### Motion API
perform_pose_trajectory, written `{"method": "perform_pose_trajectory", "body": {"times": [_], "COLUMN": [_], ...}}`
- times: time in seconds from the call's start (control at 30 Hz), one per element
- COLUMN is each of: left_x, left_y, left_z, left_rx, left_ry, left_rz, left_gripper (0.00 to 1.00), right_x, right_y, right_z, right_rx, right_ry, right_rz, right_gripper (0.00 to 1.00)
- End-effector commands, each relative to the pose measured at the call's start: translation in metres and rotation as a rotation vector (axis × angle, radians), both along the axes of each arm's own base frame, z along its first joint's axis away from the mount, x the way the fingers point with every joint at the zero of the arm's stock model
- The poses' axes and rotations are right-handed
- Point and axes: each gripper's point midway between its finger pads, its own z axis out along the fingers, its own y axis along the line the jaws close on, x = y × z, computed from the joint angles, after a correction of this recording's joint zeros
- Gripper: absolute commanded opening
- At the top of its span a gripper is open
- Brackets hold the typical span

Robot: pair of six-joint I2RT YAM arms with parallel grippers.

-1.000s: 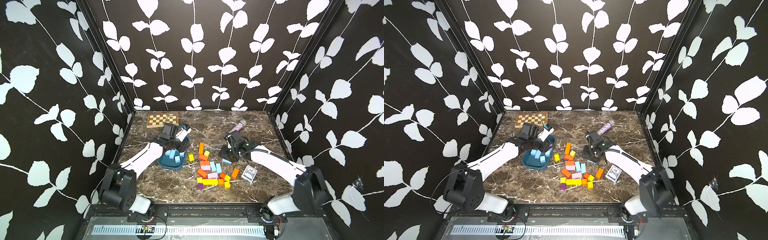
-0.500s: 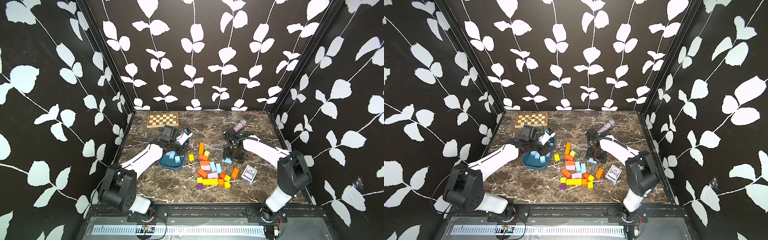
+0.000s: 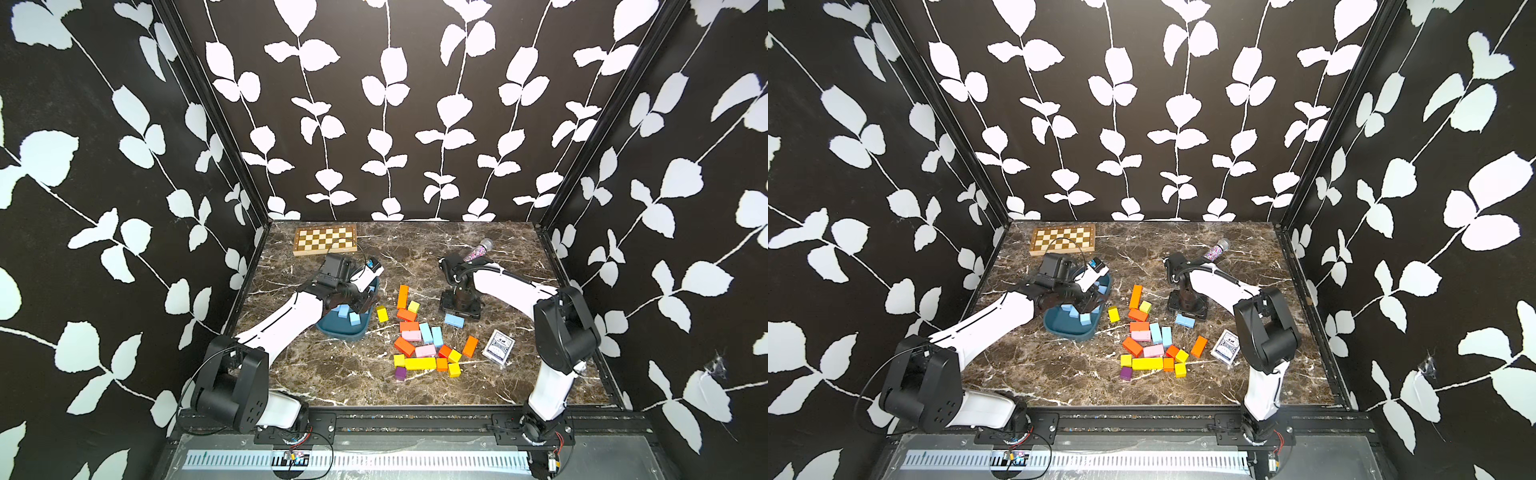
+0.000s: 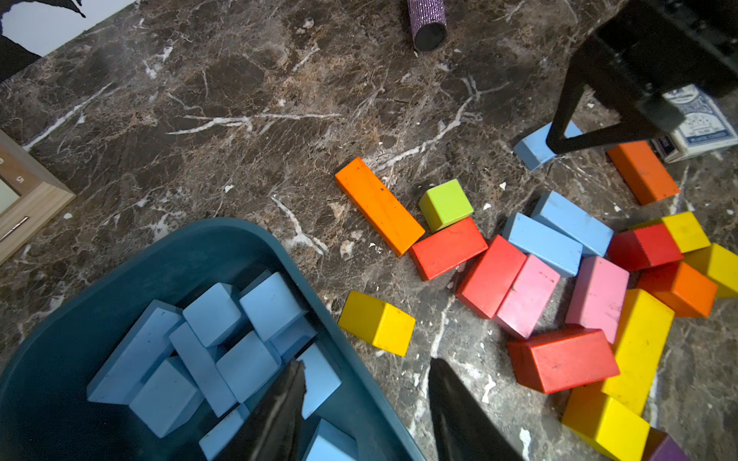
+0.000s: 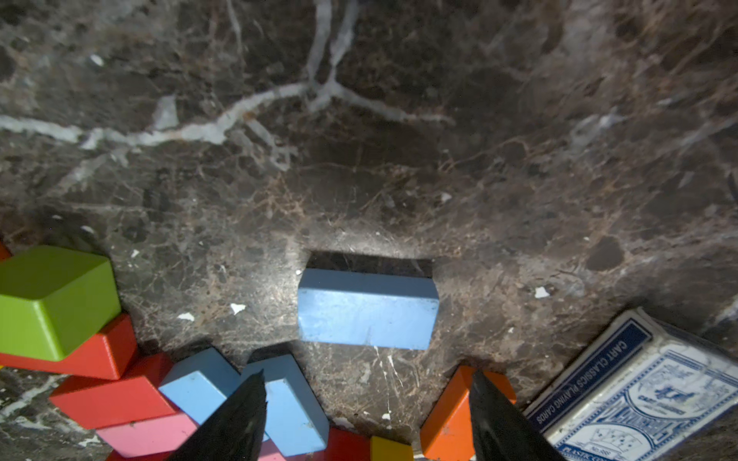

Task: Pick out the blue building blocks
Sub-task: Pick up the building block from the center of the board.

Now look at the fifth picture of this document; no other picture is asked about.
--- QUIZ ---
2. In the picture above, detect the pink block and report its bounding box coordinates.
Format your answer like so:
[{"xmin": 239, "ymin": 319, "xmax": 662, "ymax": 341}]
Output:
[{"xmin": 97, "ymin": 412, "xmax": 199, "ymax": 458}]

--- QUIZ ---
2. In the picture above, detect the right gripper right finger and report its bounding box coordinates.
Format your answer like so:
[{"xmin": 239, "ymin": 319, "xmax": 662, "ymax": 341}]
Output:
[{"xmin": 469, "ymin": 371, "xmax": 565, "ymax": 461}]

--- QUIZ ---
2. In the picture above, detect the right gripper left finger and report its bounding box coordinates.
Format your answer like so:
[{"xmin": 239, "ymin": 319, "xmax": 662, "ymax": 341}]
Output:
[{"xmin": 167, "ymin": 371, "xmax": 267, "ymax": 461}]

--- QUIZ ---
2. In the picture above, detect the blue playing card deck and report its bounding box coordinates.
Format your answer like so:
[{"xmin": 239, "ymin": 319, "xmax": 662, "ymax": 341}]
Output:
[{"xmin": 524, "ymin": 308, "xmax": 737, "ymax": 461}]

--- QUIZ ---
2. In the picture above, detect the lime green cube block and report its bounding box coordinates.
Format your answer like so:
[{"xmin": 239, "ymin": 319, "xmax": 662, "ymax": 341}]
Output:
[{"xmin": 1, "ymin": 246, "xmax": 121, "ymax": 362}]

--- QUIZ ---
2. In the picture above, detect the red orange block stack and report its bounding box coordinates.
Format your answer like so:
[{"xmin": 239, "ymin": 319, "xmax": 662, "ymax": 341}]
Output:
[{"xmin": 0, "ymin": 241, "xmax": 180, "ymax": 431}]

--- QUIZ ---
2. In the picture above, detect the orange block right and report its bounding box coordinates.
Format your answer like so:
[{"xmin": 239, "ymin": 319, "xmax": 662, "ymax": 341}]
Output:
[{"xmin": 419, "ymin": 365, "xmax": 518, "ymax": 461}]

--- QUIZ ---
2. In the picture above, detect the light blue block pile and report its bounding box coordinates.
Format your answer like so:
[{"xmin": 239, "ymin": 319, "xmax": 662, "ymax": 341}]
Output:
[{"xmin": 158, "ymin": 267, "xmax": 441, "ymax": 458}]

